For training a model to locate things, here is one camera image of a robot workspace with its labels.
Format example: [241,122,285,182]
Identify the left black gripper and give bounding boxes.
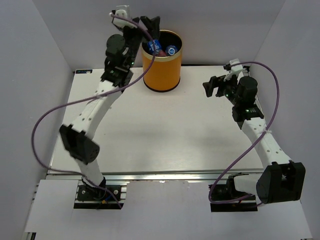
[117,16,159,69]

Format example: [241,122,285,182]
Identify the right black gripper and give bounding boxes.
[202,72,241,107]

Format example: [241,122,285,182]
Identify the large blue label bottle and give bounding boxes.
[147,39,162,55]

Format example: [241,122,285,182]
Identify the red label water bottle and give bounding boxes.
[156,49,167,57]

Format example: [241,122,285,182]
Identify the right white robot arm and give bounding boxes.
[202,59,306,205]

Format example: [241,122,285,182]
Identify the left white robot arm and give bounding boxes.
[59,10,161,200]

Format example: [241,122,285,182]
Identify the orange cylindrical bin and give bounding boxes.
[141,30,183,93]

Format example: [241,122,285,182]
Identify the blue corner sticker left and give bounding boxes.
[75,69,93,74]

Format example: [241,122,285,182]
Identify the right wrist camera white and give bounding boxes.
[223,58,243,82]

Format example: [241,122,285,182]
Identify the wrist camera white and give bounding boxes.
[109,5,131,29]
[223,58,243,82]

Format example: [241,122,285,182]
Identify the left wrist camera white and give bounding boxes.
[109,5,131,29]

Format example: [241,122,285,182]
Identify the aluminium table frame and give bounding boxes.
[34,66,286,208]

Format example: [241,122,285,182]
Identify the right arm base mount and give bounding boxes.
[210,184,258,213]

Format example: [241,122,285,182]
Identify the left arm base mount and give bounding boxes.
[73,182,126,210]

